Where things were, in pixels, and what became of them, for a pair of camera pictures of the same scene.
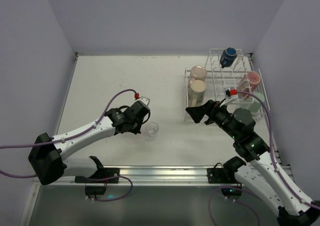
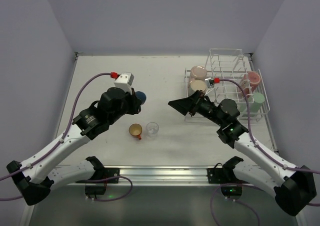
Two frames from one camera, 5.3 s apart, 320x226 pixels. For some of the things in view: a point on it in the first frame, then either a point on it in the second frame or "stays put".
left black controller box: (95, 190) stays put
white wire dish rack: (228, 77) stays put
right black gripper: (210, 112) → (195, 103)
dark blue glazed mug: (227, 57) → (141, 96)
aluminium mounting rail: (166, 176) stays put
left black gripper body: (136, 127) → (135, 104)
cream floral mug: (196, 93) stays put
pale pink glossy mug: (198, 72) stays put
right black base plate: (218, 175) stays put
